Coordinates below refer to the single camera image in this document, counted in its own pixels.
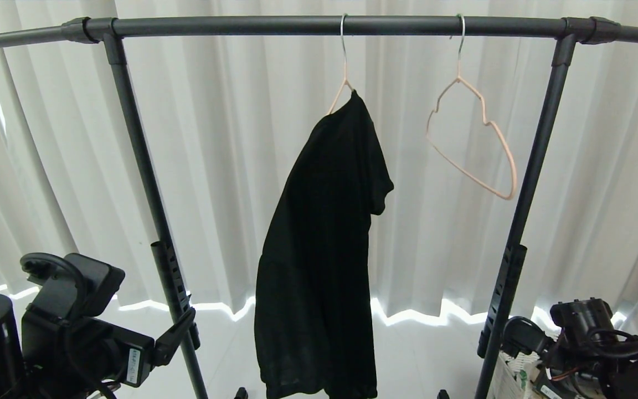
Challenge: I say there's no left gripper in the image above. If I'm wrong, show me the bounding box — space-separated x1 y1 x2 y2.
20 308 197 397

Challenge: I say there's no black garment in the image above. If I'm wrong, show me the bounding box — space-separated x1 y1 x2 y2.
254 90 395 399

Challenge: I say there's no pink clothes hanger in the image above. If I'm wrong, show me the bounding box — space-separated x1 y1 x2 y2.
425 14 518 201
327 14 357 116

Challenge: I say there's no cream printed garment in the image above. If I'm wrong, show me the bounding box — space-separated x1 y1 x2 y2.
513 363 544 397

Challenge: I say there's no white laundry basket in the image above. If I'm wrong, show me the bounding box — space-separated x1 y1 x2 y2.
488 349 552 399

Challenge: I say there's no black clothes rack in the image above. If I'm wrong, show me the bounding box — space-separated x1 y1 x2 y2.
0 16 638 399

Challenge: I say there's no white curtain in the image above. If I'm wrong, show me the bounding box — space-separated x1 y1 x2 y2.
0 0 638 328

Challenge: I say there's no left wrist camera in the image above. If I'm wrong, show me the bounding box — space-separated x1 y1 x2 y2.
20 252 126 334

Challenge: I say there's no black cable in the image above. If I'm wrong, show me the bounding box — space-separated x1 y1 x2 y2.
501 316 638 361
20 252 119 399

